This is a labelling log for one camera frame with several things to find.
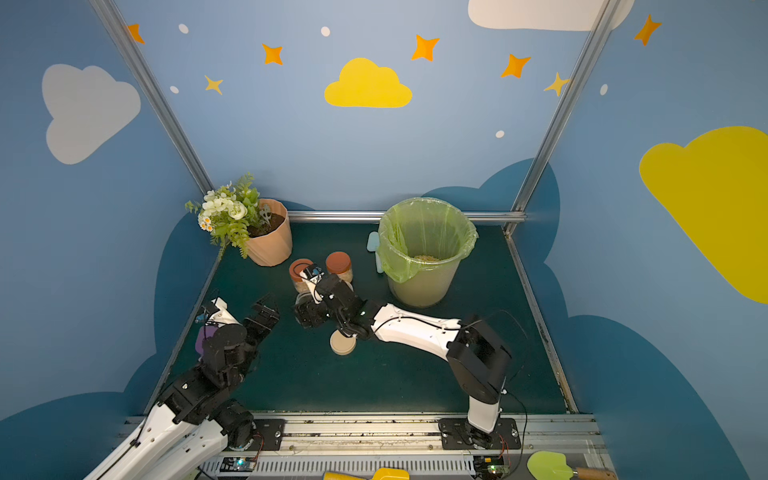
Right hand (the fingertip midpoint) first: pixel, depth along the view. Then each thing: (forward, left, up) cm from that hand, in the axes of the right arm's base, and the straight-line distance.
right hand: (310, 297), depth 80 cm
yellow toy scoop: (-36, -21, -18) cm, 46 cm away
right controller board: (-33, -48, -19) cm, 61 cm away
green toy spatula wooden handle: (-32, -63, -19) cm, 73 cm away
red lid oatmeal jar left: (+16, +11, -10) cm, 22 cm away
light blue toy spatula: (+36, -13, -19) cm, 42 cm away
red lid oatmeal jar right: (+19, -4, -9) cm, 21 cm away
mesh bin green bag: (+28, -31, -9) cm, 43 cm away
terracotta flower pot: (+22, +18, -2) cm, 29 cm away
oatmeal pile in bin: (+28, -33, -15) cm, 46 cm away
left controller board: (-37, +13, -18) cm, 43 cm away
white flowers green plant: (+20, +25, +11) cm, 34 cm away
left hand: (-5, +7, +4) cm, 9 cm away
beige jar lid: (-6, -7, -17) cm, 19 cm away
